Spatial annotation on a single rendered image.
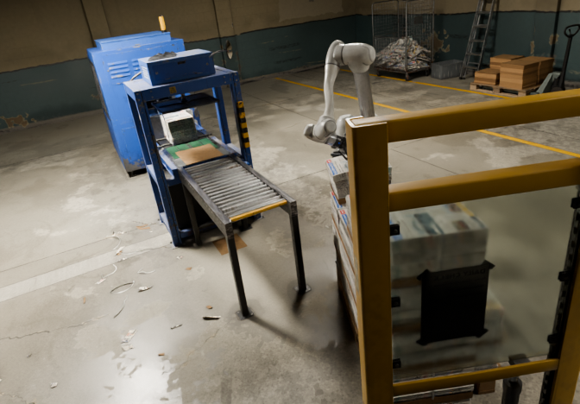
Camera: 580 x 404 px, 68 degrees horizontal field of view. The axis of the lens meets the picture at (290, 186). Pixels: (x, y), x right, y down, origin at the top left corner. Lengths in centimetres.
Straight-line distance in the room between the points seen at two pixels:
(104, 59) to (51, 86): 529
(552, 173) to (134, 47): 553
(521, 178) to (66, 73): 1070
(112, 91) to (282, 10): 731
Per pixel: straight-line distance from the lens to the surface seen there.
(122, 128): 635
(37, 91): 1142
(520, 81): 870
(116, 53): 622
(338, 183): 284
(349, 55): 291
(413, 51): 1050
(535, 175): 134
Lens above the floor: 217
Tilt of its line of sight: 24 degrees down
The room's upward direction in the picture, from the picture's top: 7 degrees counter-clockwise
